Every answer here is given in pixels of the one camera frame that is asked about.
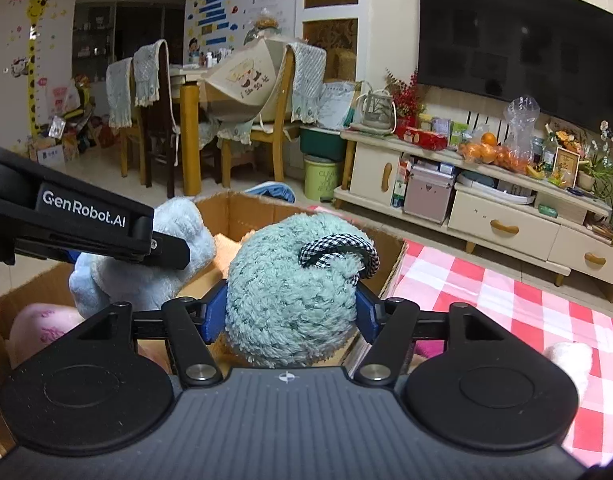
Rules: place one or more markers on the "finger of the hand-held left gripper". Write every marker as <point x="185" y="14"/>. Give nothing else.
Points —
<point x="171" y="252"/>

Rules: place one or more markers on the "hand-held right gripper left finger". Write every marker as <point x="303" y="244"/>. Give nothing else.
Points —
<point x="214" y="315"/>

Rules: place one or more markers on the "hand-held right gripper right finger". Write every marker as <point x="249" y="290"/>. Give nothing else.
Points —
<point x="366" y="317"/>

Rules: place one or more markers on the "light blue plush toy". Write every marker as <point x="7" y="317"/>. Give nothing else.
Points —
<point x="111" y="285"/>

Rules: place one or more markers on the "teal fluffy plush toy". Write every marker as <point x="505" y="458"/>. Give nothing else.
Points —
<point x="286" y="285"/>

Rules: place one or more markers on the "green printed cardboard box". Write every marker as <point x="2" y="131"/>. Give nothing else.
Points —
<point x="251" y="215"/>

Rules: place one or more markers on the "pink plush toy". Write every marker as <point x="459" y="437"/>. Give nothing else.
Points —
<point x="41" y="325"/>

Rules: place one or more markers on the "peach plush toy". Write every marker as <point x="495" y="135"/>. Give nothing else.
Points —
<point x="226" y="252"/>

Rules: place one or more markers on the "pile of toys and boxes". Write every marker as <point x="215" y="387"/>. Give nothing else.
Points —
<point x="61" y="125"/>

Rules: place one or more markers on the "blue cloth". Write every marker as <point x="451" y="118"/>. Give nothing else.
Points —
<point x="271" y="192"/>

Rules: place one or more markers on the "red checkered tablecloth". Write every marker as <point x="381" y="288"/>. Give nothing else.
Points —
<point x="486" y="285"/>

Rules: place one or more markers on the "wooden dining table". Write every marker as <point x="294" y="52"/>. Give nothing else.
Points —
<point x="189" y="125"/>

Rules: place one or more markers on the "wooden chair lace cover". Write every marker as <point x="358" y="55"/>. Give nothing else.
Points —
<point x="156" y="110"/>
<point x="119" y="90"/>
<point x="281" y="135"/>

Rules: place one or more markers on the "pink storage box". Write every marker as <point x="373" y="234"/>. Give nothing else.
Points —
<point x="426" y="195"/>

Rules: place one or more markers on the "green white carton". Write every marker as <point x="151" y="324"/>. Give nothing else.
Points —
<point x="400" y="185"/>

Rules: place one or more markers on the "green trash bin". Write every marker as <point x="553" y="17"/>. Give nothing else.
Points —
<point x="321" y="180"/>

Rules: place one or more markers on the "cream TV cabinet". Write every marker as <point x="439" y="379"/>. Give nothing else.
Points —
<point x="501" y="212"/>

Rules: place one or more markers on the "dark display shelf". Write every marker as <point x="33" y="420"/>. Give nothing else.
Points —
<point x="94" y="35"/>

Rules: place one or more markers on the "teal storage crate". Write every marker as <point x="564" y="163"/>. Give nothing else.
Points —
<point x="321" y="142"/>

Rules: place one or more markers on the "white oval tray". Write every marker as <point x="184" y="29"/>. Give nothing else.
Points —
<point x="491" y="185"/>

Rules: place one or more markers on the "canvas tote bag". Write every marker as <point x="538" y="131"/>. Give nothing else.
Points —
<point x="246" y="80"/>

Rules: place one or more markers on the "red gift box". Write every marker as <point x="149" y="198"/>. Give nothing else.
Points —
<point x="426" y="138"/>

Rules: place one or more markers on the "pile of oranges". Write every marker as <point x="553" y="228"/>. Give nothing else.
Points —
<point x="474" y="152"/>

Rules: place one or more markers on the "white fluffy plush toy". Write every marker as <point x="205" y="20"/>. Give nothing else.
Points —
<point x="571" y="360"/>

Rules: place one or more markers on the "small green box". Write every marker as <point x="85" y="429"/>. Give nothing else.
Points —
<point x="546" y="210"/>

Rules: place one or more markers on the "laminated paper sheet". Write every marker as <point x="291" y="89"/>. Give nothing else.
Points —
<point x="336" y="105"/>

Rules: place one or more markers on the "bunch of bananas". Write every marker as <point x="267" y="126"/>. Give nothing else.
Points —
<point x="535" y="172"/>

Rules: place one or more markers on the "red berry branches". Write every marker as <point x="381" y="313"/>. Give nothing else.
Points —
<point x="406" y="97"/>

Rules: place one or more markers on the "glass jar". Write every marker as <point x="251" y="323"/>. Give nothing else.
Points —
<point x="536" y="149"/>

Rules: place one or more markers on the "green plastic bottle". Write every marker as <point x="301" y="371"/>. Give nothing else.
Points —
<point x="550" y="152"/>

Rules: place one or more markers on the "wooden framed picture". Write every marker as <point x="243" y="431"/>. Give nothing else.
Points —
<point x="565" y="167"/>

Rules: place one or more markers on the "food basket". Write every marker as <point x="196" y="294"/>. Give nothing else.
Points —
<point x="265" y="21"/>

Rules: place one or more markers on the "clear plastic bag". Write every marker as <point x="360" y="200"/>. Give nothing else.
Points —
<point x="521" y="120"/>

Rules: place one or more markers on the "potted green plant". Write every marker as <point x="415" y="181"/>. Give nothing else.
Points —
<point x="585" y="180"/>

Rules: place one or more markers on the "black television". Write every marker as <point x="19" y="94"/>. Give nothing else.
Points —
<point x="511" y="45"/>

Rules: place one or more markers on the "giraffe height wall sticker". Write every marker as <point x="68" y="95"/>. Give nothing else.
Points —
<point x="34" y="60"/>

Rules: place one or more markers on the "colourful wall poster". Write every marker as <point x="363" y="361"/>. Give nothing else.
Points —
<point x="211" y="0"/>

